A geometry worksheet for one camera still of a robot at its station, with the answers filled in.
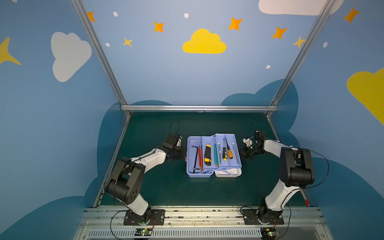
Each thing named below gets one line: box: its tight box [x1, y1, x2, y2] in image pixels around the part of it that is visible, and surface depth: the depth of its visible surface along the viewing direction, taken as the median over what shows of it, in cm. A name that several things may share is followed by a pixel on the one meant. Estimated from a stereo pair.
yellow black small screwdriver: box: [222, 138, 228, 161], surface depth 86 cm
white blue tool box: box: [185, 133, 242, 178], surface depth 90 cm
